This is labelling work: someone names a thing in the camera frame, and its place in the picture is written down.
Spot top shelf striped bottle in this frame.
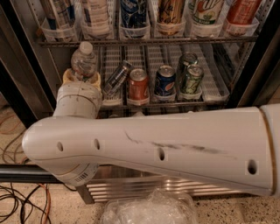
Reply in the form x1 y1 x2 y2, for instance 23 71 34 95
39 0 75 42

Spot orange floor cable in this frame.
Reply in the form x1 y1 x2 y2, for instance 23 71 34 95
38 183 53 224

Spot top shelf red bottle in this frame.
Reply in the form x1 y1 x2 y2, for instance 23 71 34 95
227 0 262 25

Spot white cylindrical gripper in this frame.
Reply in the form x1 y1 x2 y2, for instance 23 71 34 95
53 68 102 119

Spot clear plastic water bottle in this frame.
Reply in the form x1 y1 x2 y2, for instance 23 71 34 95
71 41 97 81

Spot green can front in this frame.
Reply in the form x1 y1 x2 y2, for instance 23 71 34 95
180 65 204 95

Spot green can rear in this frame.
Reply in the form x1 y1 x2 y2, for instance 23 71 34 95
177 52 198 75

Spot blue pepsi can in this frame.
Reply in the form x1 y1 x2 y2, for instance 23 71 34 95
154 65 176 96

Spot bottom shelf water bottle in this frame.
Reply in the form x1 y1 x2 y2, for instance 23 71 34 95
133 111 145 116

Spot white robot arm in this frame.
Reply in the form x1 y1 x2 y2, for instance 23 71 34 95
22 71 280 196

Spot top shelf 7up bottle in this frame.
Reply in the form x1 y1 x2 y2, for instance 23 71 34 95
192 0 224 25

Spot red soda can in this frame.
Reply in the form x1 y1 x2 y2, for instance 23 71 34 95
128 68 149 101

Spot glass fridge door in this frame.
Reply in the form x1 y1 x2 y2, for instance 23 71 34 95
235 58 280 108
0 164 60 184

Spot top shelf white bottle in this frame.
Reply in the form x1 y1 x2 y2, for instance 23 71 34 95
80 0 110 39

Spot right glass fridge door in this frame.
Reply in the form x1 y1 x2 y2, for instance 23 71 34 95
235 58 280 108

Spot empty clear shelf tray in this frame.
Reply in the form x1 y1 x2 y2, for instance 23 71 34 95
191 44 229 102

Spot top shelf gold can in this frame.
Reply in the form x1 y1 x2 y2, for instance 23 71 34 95
157 0 186 36

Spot green can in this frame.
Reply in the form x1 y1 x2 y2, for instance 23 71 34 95
180 65 204 95
177 52 198 75

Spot left glass fridge door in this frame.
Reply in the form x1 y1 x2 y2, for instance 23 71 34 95
0 164 60 184

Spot silver slim can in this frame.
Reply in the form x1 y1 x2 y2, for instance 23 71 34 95
102 60 134 97

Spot black floor cables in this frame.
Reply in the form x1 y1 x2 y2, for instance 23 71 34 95
0 183 77 224

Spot stainless steel fridge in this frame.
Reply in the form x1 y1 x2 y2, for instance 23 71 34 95
1 0 279 203

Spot clear plastic bag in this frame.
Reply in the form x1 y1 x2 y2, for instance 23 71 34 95
100 189 199 224

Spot top shelf blue can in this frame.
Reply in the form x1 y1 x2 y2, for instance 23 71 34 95
120 0 147 29

